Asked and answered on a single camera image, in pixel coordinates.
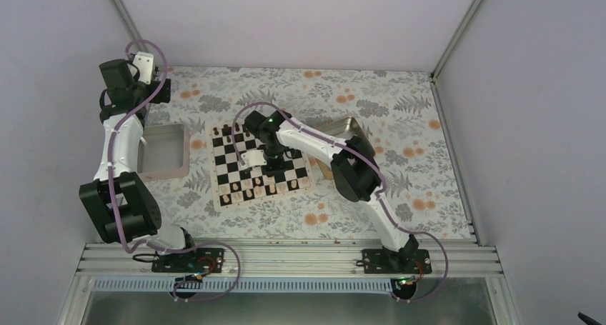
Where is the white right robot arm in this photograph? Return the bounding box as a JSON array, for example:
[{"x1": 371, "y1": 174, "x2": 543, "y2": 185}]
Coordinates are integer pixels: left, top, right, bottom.
[{"x1": 242, "y1": 111, "x2": 419, "y2": 273}]

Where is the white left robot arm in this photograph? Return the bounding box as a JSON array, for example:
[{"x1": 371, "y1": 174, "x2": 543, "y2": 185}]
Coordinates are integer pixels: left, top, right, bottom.
[{"x1": 79, "y1": 51, "x2": 171, "y2": 244}]

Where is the black white chessboard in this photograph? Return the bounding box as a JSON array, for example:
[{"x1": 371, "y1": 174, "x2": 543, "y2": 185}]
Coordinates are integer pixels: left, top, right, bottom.
[{"x1": 205, "y1": 123, "x2": 315, "y2": 211}]

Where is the pink tin lid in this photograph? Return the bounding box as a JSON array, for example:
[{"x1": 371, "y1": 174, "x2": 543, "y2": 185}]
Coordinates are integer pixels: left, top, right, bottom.
[{"x1": 137, "y1": 124, "x2": 190, "y2": 182}]

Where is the gold metal tin tray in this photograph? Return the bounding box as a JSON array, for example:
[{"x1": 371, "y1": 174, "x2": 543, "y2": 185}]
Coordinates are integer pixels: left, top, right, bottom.
[{"x1": 309, "y1": 116, "x2": 375, "y2": 181}]

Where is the floral patterned table mat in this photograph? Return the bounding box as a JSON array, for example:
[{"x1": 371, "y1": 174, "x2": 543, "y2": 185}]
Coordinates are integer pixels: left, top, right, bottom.
[{"x1": 146, "y1": 66, "x2": 472, "y2": 240}]

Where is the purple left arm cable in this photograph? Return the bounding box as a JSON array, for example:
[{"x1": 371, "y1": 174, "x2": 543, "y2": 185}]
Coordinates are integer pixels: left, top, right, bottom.
[{"x1": 106, "y1": 39, "x2": 242, "y2": 303}]

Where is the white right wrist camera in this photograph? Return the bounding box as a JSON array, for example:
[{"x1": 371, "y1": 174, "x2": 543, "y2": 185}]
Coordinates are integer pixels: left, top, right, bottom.
[{"x1": 240, "y1": 149, "x2": 267, "y2": 169}]

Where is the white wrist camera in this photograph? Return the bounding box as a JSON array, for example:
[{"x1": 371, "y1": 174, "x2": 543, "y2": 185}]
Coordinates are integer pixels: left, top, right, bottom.
[
  {"x1": 132, "y1": 51, "x2": 156, "y2": 85},
  {"x1": 240, "y1": 149, "x2": 267, "y2": 169}
]

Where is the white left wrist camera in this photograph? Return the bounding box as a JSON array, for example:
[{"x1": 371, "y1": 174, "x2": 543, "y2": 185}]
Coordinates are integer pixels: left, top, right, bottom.
[{"x1": 132, "y1": 51, "x2": 156, "y2": 85}]

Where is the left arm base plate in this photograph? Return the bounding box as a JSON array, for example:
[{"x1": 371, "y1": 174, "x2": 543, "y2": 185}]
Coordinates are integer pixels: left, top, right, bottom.
[{"x1": 151, "y1": 247, "x2": 225, "y2": 274}]

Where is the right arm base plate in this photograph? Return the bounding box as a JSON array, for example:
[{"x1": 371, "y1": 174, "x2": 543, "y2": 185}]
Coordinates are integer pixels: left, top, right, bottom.
[{"x1": 355, "y1": 249, "x2": 433, "y2": 274}]

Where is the aluminium rail frame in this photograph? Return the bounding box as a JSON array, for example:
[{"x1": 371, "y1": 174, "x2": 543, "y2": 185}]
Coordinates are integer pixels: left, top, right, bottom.
[{"x1": 76, "y1": 239, "x2": 504, "y2": 278}]

